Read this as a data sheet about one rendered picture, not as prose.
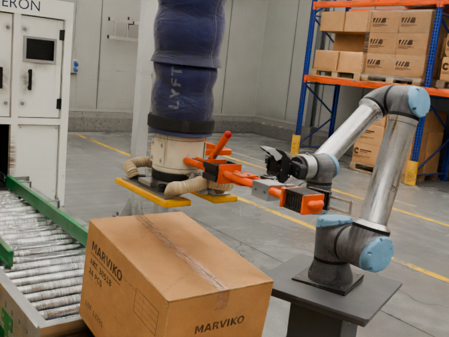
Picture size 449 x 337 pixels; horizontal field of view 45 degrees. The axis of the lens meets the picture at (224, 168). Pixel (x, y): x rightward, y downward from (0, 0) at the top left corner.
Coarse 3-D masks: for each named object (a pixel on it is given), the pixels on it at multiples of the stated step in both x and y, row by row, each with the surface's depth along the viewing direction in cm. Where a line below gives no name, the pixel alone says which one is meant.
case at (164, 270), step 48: (96, 240) 196; (144, 240) 192; (192, 240) 199; (96, 288) 198; (144, 288) 168; (192, 288) 165; (240, 288) 171; (96, 336) 199; (144, 336) 168; (192, 336) 166; (240, 336) 179
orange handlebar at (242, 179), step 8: (208, 144) 215; (208, 152) 199; (224, 152) 204; (184, 160) 179; (192, 160) 176; (200, 168) 172; (224, 176) 162; (232, 176) 160; (240, 176) 156; (248, 176) 157; (256, 176) 159; (240, 184) 158; (248, 184) 154; (272, 192) 146; (280, 192) 144; (320, 200) 138; (312, 208) 136; (320, 208) 137
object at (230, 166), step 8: (208, 160) 169; (216, 160) 170; (224, 160) 172; (208, 168) 166; (216, 168) 162; (224, 168) 163; (232, 168) 165; (240, 168) 167; (208, 176) 165; (216, 176) 164
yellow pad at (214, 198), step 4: (188, 192) 191; (192, 192) 189; (208, 192) 184; (212, 192) 185; (224, 192) 187; (200, 196) 185; (204, 196) 184; (208, 196) 182; (212, 196) 182; (216, 196) 182; (220, 196) 183; (224, 196) 183; (228, 196) 184; (232, 196) 184; (236, 196) 185; (208, 200) 182; (212, 200) 180; (216, 200) 180; (220, 200) 181; (224, 200) 182; (228, 200) 183; (232, 200) 184; (236, 200) 185
